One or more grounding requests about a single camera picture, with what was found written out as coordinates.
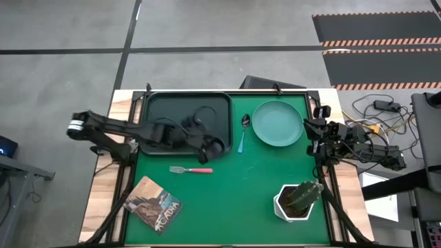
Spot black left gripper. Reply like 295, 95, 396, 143
172, 120, 227, 165

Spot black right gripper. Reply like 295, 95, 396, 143
302, 118, 349, 141

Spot fork with pink handle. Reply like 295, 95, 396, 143
169, 165, 214, 174

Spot green plate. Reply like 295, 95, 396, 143
251, 99, 305, 148

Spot spoon with blue handle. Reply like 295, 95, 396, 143
236, 113, 252, 154

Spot black plastic tray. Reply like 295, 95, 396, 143
139, 91, 234, 156

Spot green table mat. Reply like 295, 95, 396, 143
123, 93, 331, 245

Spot green cactus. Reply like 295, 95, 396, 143
285, 179, 325, 213

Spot black box behind table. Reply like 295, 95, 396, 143
240, 75, 307, 90

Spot black power adapter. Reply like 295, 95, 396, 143
373, 99, 402, 112

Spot wooden Acadia picture board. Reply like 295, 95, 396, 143
123, 176, 184, 236

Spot white plant pot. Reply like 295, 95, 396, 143
273, 184, 316, 223

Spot black floor mat striped edge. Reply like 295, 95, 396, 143
311, 11, 441, 48
322, 48, 441, 91

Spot black desk beam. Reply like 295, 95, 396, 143
361, 168, 429, 201

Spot white paper sheet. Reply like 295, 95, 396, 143
360, 171, 400, 223

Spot grey side desk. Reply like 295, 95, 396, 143
411, 91, 441, 194

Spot keyboard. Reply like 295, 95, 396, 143
425, 222, 441, 248

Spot grey metal desk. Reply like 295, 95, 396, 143
0, 154, 56, 248

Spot black device with blue light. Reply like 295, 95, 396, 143
0, 135, 19, 158

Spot yellow cable with plug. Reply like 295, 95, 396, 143
342, 110, 416, 137

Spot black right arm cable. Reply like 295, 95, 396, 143
344, 132, 391, 163

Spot black table frame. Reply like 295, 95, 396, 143
82, 82, 375, 248

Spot tangled floor cables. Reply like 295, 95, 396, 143
342, 93, 424, 161

